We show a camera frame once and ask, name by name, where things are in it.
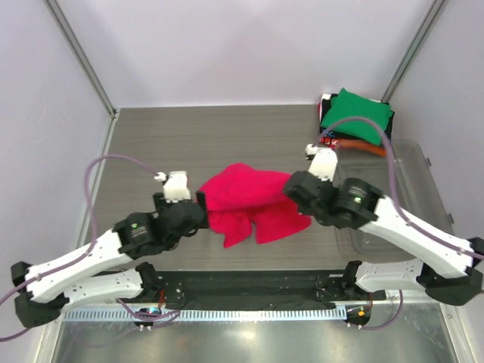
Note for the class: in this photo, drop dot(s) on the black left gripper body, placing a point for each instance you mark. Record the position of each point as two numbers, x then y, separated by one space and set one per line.
162 205

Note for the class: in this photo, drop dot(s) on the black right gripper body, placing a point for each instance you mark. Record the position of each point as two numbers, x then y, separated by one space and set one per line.
315 215

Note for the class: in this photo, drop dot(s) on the red t shirt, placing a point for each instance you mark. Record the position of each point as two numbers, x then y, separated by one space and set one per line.
242 201

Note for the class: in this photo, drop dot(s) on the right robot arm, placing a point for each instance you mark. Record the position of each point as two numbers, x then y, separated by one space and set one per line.
443 266

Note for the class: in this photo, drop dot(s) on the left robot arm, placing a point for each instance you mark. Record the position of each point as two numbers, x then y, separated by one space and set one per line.
85 276

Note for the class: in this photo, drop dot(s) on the green folded t shirt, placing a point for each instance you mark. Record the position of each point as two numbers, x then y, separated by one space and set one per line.
347 104

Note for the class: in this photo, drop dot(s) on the clear plastic bin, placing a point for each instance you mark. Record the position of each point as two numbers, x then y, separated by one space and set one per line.
416 190

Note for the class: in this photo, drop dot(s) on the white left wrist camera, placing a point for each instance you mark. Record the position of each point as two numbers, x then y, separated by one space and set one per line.
175 186

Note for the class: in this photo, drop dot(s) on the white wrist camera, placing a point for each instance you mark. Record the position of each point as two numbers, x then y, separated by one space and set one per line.
175 186
323 161

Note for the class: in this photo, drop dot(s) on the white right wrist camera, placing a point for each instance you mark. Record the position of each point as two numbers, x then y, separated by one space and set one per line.
323 161

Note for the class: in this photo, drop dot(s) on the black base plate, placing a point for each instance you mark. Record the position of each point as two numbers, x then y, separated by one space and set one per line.
287 290

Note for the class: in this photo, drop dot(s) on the white slotted cable duct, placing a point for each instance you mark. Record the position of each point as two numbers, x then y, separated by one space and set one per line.
118 314

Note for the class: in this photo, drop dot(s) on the right aluminium frame post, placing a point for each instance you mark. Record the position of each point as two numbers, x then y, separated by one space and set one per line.
417 42

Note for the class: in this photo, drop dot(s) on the aluminium frame post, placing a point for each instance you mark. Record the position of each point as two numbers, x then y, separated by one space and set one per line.
417 42
74 44

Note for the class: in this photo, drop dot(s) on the left aluminium frame post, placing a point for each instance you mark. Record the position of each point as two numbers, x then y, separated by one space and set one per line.
74 44

